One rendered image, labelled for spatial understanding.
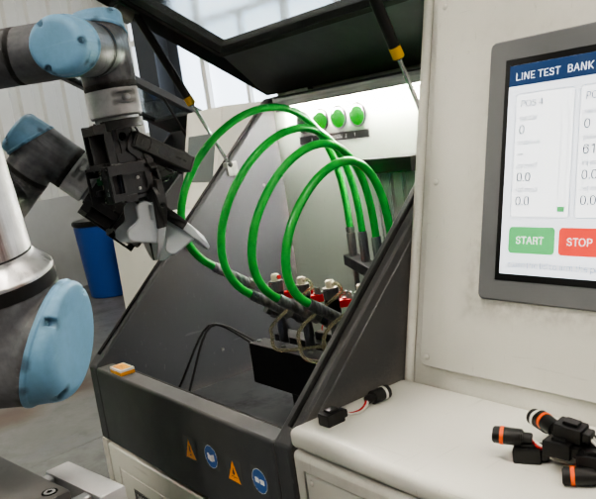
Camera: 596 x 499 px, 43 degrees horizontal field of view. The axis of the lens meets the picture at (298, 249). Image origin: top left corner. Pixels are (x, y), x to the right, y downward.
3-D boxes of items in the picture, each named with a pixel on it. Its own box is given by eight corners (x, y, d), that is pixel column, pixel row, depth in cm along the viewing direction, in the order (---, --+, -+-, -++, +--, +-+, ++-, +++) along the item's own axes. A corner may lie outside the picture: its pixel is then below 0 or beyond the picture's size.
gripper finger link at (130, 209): (118, 267, 113) (105, 207, 111) (151, 257, 117) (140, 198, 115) (128, 267, 110) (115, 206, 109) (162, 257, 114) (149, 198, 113)
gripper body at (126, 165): (92, 209, 111) (73, 128, 109) (143, 198, 116) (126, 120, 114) (117, 208, 105) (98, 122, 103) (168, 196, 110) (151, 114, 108)
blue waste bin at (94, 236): (74, 298, 761) (59, 223, 749) (125, 283, 802) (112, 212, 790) (105, 302, 718) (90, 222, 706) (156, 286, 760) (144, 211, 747)
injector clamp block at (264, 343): (259, 416, 147) (248, 341, 145) (299, 399, 153) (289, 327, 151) (380, 461, 120) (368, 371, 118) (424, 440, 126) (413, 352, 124)
